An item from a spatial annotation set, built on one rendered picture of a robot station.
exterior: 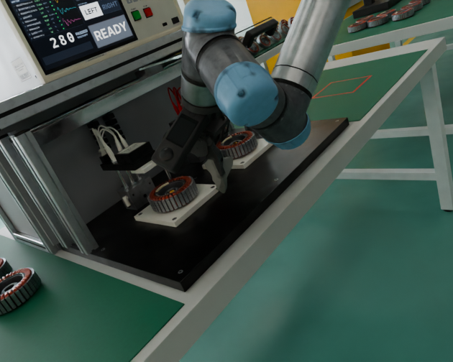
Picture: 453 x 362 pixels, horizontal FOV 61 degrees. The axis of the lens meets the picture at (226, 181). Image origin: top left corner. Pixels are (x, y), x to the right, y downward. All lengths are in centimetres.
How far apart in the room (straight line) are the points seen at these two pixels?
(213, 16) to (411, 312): 125
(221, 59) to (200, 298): 35
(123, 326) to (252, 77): 42
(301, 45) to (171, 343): 48
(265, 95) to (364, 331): 114
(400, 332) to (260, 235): 88
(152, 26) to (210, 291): 70
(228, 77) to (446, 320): 121
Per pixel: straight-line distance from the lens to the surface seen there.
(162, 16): 111
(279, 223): 75
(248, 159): 96
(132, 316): 67
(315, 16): 66
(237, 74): 50
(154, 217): 87
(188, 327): 62
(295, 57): 63
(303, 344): 152
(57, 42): 94
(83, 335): 70
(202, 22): 56
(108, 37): 100
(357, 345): 148
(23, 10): 93
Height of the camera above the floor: 112
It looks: 22 degrees down
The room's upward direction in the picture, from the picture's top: 22 degrees counter-clockwise
